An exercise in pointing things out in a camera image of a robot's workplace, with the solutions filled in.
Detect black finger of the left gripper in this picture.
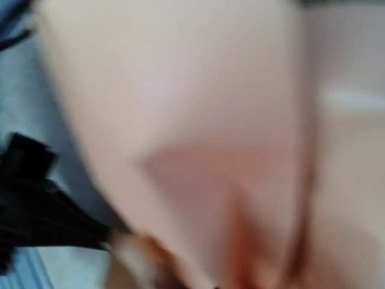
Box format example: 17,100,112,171
1,133,131,271

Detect beige wrapping paper sheet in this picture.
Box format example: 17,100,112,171
35,1,384,288

